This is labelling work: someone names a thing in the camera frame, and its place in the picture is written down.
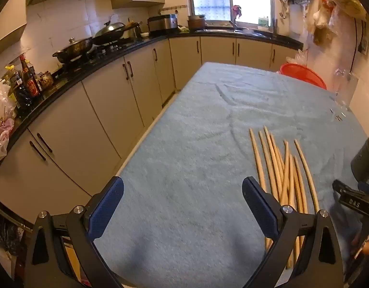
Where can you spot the crumpled plastic bags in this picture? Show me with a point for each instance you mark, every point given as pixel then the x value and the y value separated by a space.
pixel 1 138

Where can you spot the hanging metal ladle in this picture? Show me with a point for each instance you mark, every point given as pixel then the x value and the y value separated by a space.
pixel 283 10

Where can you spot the brown clay pot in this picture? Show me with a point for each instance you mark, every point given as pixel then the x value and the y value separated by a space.
pixel 196 23

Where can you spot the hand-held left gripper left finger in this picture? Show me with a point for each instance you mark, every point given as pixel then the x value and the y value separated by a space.
pixel 105 210

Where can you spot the black gas stove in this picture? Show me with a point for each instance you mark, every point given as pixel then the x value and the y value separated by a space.
pixel 103 52

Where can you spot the bunch of wooden chopsticks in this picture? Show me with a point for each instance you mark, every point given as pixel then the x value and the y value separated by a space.
pixel 285 174

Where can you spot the dark sauce bottle red label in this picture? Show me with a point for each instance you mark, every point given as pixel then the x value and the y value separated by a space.
pixel 30 81

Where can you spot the beige kitchen base cabinets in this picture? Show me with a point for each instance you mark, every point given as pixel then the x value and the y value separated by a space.
pixel 112 105

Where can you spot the black wok with glass lid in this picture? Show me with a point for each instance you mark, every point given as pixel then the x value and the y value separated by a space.
pixel 73 49

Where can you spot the dark grey chopstick holder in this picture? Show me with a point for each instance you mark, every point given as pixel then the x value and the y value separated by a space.
pixel 364 162

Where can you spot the red plastic basket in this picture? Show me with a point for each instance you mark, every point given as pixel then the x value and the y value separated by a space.
pixel 301 73

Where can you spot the brown spice jar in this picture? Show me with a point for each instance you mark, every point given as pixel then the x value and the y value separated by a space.
pixel 47 81

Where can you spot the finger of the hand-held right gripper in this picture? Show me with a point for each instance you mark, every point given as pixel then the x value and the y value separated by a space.
pixel 340 187

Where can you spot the steel kitchen sink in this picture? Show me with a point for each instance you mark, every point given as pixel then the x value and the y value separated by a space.
pixel 232 31

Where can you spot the clear glass mug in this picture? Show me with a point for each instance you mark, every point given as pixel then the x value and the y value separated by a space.
pixel 346 90

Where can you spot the green detergent bottle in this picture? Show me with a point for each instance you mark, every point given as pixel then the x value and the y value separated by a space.
pixel 263 22

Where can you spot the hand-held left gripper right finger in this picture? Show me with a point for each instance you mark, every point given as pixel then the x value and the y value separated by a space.
pixel 261 210

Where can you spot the blue table cloth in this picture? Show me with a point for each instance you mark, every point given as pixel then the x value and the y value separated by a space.
pixel 187 156

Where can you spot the wall power socket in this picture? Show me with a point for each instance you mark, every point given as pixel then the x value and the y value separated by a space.
pixel 364 40

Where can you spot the black sauce bottle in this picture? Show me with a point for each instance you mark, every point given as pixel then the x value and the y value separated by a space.
pixel 22 97

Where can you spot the silver kitchen appliance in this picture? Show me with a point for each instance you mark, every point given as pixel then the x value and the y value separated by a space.
pixel 162 24

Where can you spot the pink hanging cloth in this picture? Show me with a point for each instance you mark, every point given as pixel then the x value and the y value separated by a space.
pixel 237 12

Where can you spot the steel kettle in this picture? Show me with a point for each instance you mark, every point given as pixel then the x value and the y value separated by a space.
pixel 137 31

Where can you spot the white plastic bag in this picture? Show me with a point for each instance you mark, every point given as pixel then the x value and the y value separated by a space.
pixel 297 58

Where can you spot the black wok with steel lid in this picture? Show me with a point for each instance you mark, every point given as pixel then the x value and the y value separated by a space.
pixel 111 33

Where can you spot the clear hanging plastic bag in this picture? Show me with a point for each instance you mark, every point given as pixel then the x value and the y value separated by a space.
pixel 319 21

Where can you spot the black kitchen countertop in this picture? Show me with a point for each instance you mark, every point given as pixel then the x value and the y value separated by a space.
pixel 280 40

